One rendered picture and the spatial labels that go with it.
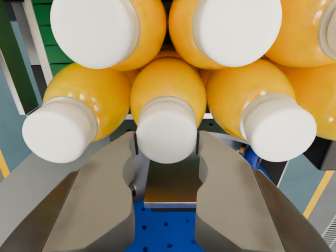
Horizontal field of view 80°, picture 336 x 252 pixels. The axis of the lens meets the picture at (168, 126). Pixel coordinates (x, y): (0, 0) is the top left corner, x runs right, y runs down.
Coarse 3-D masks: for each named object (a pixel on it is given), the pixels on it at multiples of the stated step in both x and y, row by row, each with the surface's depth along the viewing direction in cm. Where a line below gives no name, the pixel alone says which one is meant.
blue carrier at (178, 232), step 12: (144, 216) 30; (156, 216) 30; (168, 216) 30; (180, 216) 30; (192, 216) 30; (144, 228) 29; (156, 228) 28; (168, 228) 28; (180, 228) 28; (192, 228) 28; (144, 240) 27; (156, 240) 27; (168, 240) 27; (180, 240) 26; (192, 240) 27
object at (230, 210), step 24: (216, 144) 11; (216, 168) 9; (240, 168) 9; (216, 192) 8; (240, 192) 8; (216, 216) 7; (240, 216) 7; (264, 216) 7; (216, 240) 7; (240, 240) 6; (264, 240) 6
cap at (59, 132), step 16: (32, 112) 12; (48, 112) 12; (64, 112) 12; (80, 112) 13; (32, 128) 12; (48, 128) 12; (64, 128) 12; (80, 128) 12; (32, 144) 13; (48, 144) 13; (64, 144) 13; (80, 144) 13; (48, 160) 13; (64, 160) 13
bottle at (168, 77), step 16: (160, 48) 25; (160, 64) 16; (176, 64) 16; (144, 80) 15; (160, 80) 15; (176, 80) 15; (192, 80) 16; (144, 96) 15; (160, 96) 14; (176, 96) 14; (192, 96) 15; (192, 112) 14
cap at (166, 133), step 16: (144, 112) 13; (160, 112) 12; (176, 112) 12; (144, 128) 12; (160, 128) 12; (176, 128) 12; (192, 128) 12; (144, 144) 13; (160, 144) 13; (176, 144) 13; (192, 144) 13; (160, 160) 13; (176, 160) 13
